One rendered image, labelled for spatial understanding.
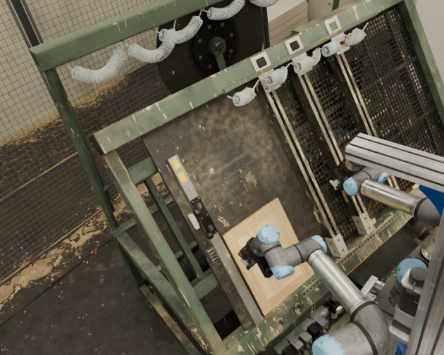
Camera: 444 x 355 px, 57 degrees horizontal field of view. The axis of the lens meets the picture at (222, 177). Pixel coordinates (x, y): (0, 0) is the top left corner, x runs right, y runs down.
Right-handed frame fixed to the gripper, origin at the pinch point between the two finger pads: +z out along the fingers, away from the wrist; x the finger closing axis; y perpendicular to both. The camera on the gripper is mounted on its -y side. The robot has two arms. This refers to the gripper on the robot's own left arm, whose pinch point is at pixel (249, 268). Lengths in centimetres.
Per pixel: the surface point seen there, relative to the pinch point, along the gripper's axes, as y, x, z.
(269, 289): -13.2, -15.5, 36.1
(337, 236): -20, -63, 26
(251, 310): -13.8, 0.0, 36.0
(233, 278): 3.1, -1.3, 25.7
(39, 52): 132, 9, -25
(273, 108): 48, -65, -15
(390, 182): -22, -113, 20
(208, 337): -7.8, 24.6, 35.1
